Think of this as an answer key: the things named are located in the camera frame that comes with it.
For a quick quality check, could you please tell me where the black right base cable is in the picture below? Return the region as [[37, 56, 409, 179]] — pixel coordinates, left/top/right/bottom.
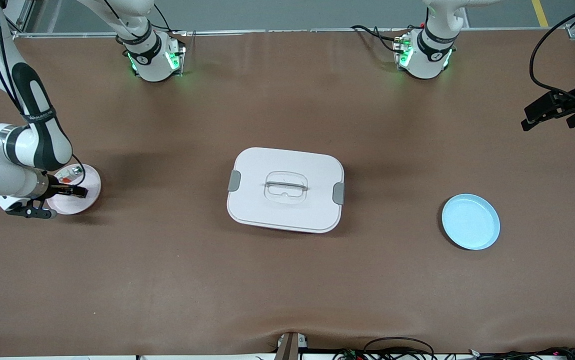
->
[[152, 2, 188, 36]]

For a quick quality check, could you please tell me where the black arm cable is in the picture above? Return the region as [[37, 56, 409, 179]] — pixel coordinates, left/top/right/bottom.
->
[[0, 0, 87, 190], [528, 0, 575, 110]]

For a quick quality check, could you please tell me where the light blue round plate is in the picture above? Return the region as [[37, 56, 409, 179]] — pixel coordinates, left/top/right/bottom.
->
[[441, 193, 501, 251]]

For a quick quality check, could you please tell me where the black left base cable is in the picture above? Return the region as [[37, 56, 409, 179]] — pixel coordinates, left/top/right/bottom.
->
[[350, 24, 408, 53]]

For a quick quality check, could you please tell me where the black looped cable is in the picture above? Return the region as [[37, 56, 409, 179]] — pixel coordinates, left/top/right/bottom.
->
[[363, 337, 436, 360]]

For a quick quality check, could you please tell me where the black base cable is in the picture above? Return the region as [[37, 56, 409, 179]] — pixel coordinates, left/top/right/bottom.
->
[[152, 2, 188, 36], [350, 24, 408, 53]]

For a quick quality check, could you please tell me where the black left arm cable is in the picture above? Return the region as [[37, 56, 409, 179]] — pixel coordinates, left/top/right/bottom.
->
[[528, 0, 575, 110]]

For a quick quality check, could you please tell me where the brown table edge bracket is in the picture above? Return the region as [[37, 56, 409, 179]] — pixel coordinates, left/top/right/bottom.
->
[[275, 331, 309, 360]]

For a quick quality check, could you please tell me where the pink box with white lid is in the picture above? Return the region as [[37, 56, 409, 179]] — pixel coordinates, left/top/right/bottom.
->
[[226, 146, 346, 234]]

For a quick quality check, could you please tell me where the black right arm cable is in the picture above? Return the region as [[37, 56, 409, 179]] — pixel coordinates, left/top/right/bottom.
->
[[0, 0, 87, 190]]

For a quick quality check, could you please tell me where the pink round plate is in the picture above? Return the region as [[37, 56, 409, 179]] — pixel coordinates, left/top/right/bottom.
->
[[46, 163, 102, 216]]

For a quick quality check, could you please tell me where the black cable bundle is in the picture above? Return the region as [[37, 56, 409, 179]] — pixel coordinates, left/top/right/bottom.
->
[[467, 346, 575, 360]]

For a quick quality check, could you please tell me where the metal table edge rail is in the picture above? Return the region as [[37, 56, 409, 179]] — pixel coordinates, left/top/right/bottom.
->
[[11, 27, 575, 40]]

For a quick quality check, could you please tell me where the small red white object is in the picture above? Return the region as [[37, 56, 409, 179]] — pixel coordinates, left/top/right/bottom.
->
[[56, 166, 85, 185]]

